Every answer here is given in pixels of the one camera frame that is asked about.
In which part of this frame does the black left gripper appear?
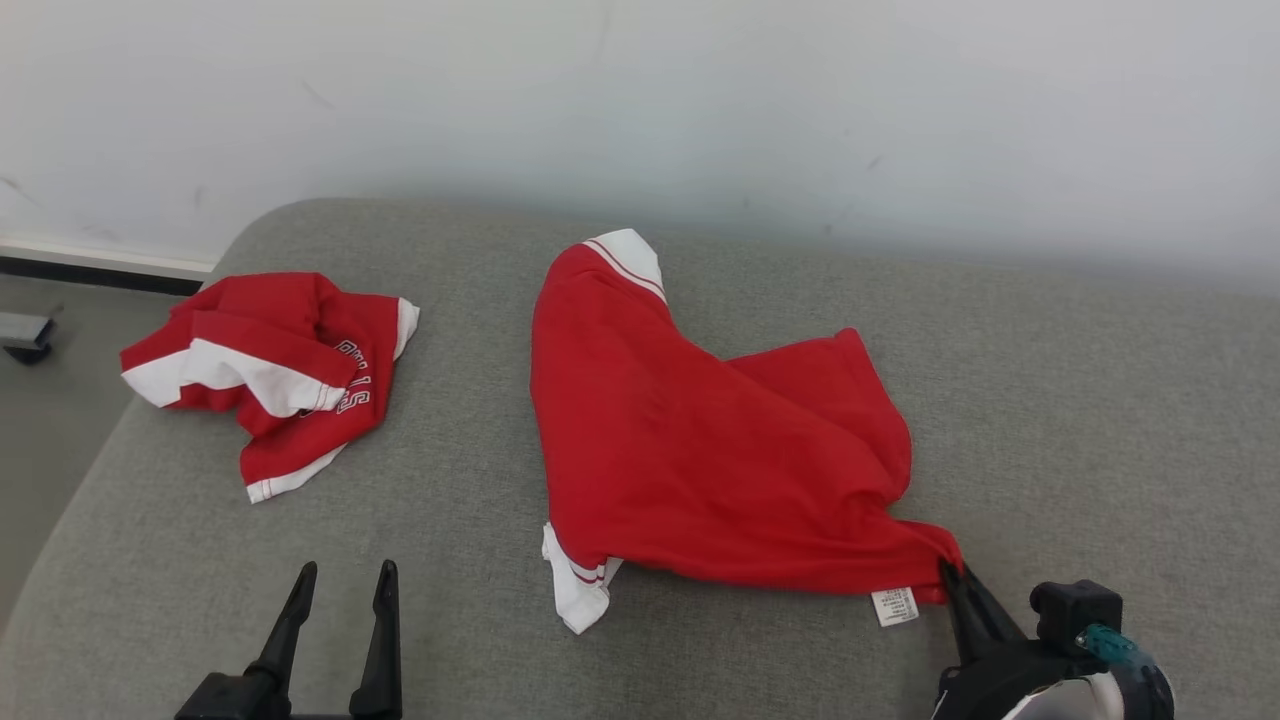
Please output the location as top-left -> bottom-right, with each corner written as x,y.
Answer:
175,560 -> 403,720

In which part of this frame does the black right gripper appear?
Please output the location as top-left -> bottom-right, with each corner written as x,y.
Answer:
935,560 -> 1101,720

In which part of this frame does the red jersey with printed lettering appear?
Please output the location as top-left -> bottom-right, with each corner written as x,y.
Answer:
120,272 -> 421,504

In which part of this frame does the plain red white-trimmed garment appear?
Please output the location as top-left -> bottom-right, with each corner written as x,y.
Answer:
530,228 -> 966,636

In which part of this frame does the grey caster foot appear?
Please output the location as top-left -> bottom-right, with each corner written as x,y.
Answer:
0,308 -> 61,367

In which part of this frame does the black and white baseboard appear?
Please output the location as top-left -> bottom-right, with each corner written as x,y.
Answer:
0,238 -> 217,298

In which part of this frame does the teal cable connector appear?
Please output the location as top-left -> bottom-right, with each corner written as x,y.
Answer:
1075,623 -> 1141,666

